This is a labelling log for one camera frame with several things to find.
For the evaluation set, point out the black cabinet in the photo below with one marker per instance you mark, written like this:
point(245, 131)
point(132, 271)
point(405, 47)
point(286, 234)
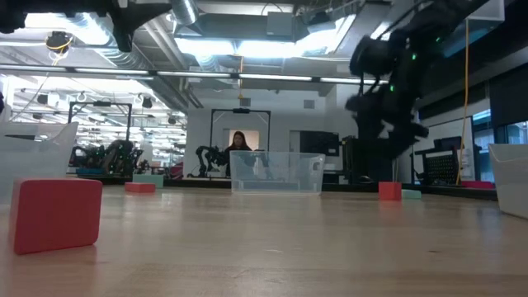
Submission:
point(367, 169)

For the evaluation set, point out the person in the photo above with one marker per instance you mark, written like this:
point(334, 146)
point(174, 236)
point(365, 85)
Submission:
point(238, 142)

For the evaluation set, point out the thin red block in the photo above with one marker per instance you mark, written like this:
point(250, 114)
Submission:
point(140, 187)

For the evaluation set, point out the thin teal block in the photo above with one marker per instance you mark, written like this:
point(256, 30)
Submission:
point(412, 194)

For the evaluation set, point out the silver round ventilation duct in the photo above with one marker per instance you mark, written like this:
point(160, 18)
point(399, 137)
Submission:
point(183, 10)

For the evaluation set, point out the black monitor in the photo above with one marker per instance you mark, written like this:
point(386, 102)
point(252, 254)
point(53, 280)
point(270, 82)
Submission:
point(319, 143)

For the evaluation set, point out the red bag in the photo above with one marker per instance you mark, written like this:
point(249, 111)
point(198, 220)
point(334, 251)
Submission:
point(478, 185)

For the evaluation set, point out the whiteboard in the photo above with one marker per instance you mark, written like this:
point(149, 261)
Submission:
point(445, 130)

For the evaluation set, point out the large red block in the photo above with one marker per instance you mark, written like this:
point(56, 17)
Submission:
point(55, 214)

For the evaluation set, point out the clear plastic bin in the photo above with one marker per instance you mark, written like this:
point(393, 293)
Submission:
point(276, 173)
point(511, 181)
point(37, 156)

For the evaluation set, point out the black aluminium table frame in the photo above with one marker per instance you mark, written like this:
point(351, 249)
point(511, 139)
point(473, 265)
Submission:
point(453, 193)

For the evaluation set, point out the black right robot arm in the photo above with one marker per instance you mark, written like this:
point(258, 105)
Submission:
point(412, 49)

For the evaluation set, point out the black gantry frame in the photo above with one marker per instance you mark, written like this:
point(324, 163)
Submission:
point(241, 110)
point(101, 103)

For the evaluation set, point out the grey wall vent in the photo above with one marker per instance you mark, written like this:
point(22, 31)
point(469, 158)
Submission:
point(244, 102)
point(309, 104)

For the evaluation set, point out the small red cube block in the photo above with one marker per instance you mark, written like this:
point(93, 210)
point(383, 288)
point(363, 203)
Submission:
point(389, 191)

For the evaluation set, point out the teal rectangular block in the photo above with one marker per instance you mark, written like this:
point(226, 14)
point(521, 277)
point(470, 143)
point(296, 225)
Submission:
point(147, 178)

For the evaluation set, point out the black pegboard cart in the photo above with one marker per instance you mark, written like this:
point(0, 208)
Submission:
point(441, 169)

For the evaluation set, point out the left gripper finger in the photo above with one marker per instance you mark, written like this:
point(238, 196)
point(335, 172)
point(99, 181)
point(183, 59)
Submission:
point(144, 10)

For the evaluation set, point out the black background robot arm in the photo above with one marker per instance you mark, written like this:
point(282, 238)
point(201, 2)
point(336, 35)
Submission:
point(212, 154)
point(115, 154)

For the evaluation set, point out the long ceiling light bar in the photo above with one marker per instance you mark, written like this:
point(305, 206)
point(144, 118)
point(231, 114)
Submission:
point(198, 74)

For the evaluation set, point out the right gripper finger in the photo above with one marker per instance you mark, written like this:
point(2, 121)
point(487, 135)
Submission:
point(398, 147)

